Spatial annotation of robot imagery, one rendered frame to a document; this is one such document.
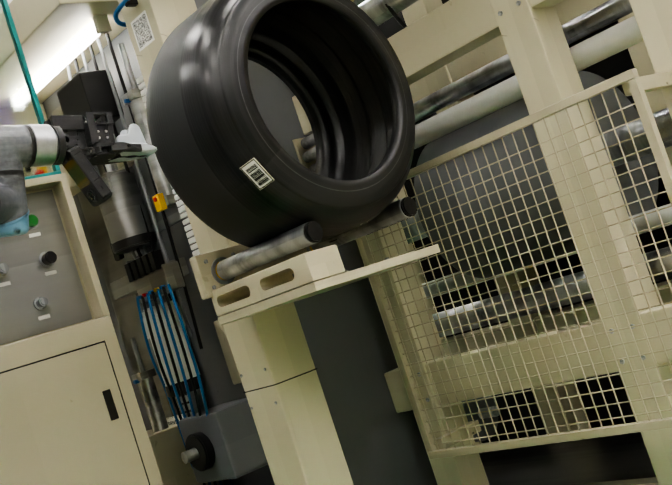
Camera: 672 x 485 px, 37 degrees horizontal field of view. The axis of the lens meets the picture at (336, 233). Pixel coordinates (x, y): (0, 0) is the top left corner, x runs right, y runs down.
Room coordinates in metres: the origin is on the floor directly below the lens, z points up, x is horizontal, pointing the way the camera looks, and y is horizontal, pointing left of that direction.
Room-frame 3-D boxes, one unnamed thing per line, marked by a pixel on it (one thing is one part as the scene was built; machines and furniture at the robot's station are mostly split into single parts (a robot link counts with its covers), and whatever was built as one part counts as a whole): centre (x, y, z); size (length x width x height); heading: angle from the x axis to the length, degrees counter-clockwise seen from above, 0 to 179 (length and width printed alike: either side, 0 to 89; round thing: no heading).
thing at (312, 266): (2.13, 0.16, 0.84); 0.36 x 0.09 x 0.06; 41
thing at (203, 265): (2.36, 0.17, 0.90); 0.40 x 0.03 x 0.10; 131
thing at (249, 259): (2.13, 0.15, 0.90); 0.35 x 0.05 x 0.05; 41
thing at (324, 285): (2.23, 0.05, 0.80); 0.37 x 0.36 x 0.02; 131
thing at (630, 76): (2.27, -0.35, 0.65); 0.90 x 0.02 x 0.70; 41
